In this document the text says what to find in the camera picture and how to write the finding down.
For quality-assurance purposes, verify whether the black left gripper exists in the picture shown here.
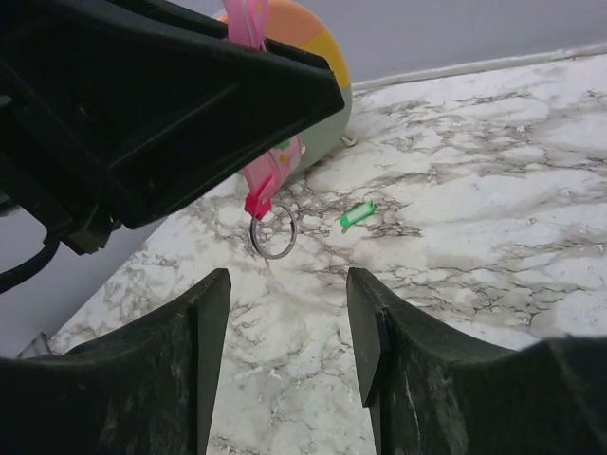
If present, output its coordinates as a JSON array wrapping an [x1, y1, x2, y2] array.
[[0, 0, 346, 295]]

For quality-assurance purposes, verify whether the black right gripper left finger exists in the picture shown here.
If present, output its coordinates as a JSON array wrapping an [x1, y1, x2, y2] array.
[[1, 269, 231, 454]]

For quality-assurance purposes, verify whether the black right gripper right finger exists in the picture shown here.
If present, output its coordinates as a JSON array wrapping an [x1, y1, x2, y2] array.
[[346, 268, 606, 454]]

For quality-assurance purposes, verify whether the pink strap keyring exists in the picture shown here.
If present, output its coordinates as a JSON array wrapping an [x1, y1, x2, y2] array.
[[223, 0, 305, 260]]

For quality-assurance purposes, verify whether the green key tag with key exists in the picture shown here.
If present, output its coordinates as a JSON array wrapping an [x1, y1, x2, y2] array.
[[340, 192, 376, 233]]

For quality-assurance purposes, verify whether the cream cylinder with coloured face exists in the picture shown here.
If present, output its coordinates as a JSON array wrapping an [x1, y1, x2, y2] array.
[[219, 1, 354, 172]]

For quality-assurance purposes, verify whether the aluminium table frame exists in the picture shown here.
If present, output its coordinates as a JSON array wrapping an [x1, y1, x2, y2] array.
[[352, 44, 606, 92]]

